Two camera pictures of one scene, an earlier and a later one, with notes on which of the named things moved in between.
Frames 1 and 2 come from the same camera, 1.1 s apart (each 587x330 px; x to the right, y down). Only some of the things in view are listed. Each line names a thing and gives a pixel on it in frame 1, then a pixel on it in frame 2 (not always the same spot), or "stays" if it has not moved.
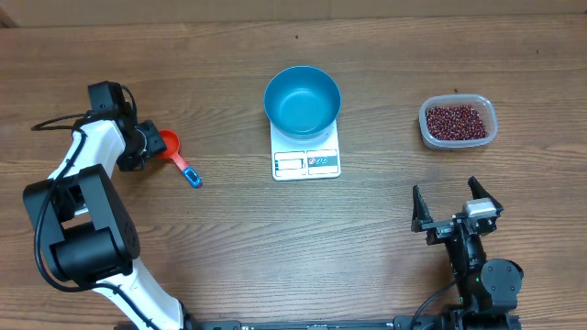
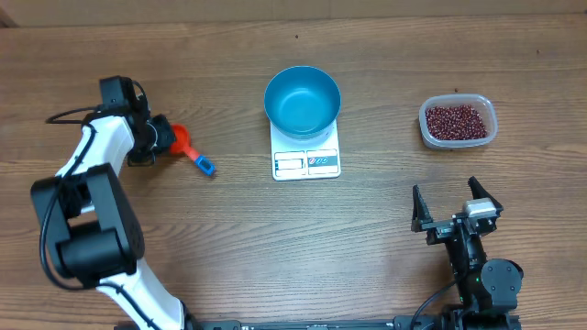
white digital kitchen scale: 300,160 stays
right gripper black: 448,227 stays
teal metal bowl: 303,102 stays
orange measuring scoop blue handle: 172,143 -> 182,146
